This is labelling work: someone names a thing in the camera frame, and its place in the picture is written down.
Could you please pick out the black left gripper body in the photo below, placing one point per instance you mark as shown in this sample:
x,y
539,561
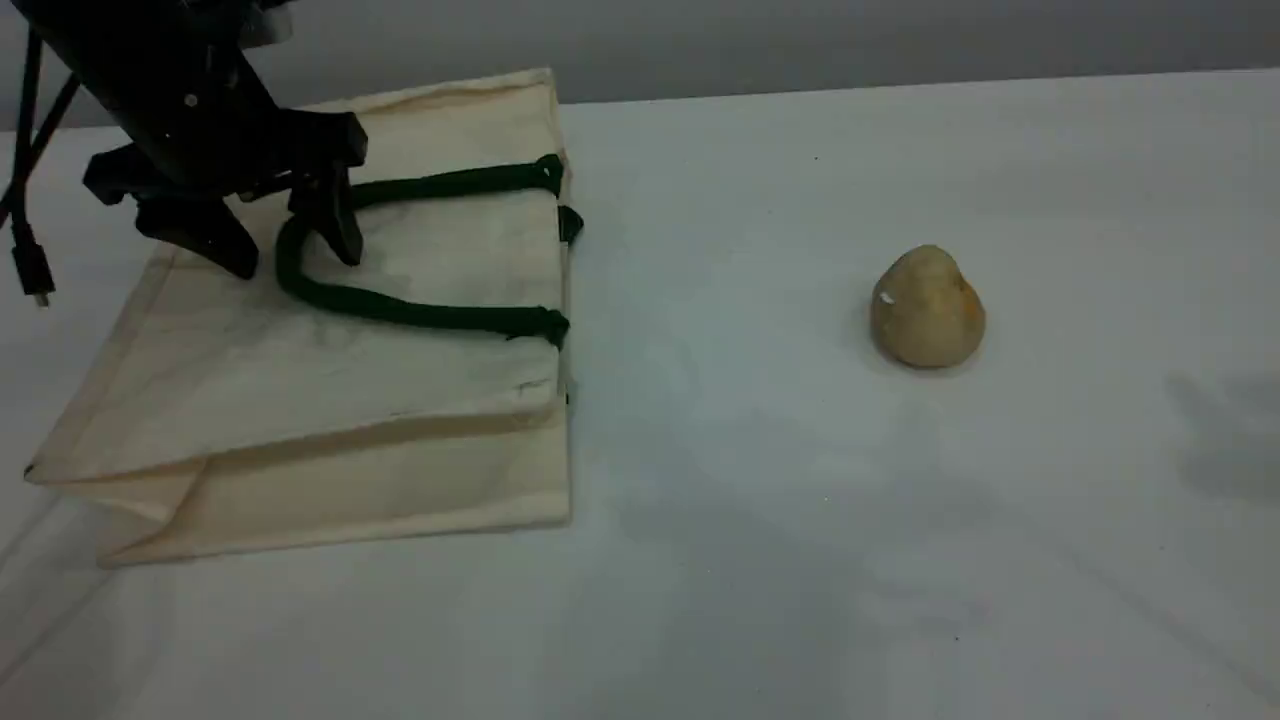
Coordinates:
x,y
200,130

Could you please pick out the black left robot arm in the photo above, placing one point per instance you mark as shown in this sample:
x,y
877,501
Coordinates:
x,y
120,30

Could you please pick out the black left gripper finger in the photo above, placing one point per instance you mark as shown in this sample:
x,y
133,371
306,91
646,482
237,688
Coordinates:
x,y
205,232
330,215

